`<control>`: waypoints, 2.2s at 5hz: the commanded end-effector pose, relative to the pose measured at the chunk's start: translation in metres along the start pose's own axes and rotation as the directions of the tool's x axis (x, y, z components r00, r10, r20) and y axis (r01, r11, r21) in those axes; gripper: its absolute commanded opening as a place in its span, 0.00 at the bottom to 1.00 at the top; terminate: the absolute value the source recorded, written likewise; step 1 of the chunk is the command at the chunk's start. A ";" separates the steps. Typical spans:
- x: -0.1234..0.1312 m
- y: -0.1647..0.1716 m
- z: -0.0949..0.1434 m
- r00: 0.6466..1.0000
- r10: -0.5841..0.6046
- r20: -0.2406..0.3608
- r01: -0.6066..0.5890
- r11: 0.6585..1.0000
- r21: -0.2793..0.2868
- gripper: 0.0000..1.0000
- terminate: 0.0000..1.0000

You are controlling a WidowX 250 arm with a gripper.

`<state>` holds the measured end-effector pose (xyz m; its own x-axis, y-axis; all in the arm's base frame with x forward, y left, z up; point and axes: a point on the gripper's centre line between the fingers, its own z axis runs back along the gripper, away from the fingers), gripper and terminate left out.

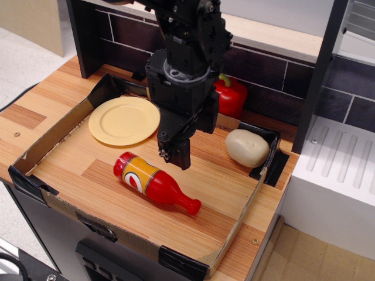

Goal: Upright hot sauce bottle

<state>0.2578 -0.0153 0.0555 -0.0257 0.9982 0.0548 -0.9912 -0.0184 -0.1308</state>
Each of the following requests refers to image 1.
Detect black shelf post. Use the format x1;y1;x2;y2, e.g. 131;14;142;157
292;0;354;154

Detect red hot sauce bottle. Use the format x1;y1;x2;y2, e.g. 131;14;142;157
113;152;202;215

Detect white toy sink drainboard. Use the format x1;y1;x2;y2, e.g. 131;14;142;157
281;117;374;259

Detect black toy oven front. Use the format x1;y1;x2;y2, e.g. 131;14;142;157
74;239;165;281

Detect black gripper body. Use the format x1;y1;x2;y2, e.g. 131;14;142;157
146;50;219;146

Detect yellow plastic plate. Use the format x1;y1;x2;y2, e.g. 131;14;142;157
88;96;161;146

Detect cardboard fence with black tape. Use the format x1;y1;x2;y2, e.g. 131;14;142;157
1;71;298;280

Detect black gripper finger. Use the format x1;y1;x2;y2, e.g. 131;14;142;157
158;140;172;160
169;139;190;170

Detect beige toy potato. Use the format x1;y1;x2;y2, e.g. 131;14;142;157
225;129;270;168

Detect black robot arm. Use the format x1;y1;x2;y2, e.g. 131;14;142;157
141;1;233;170

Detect red bell pepper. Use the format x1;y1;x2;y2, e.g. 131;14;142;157
214;74;248;119

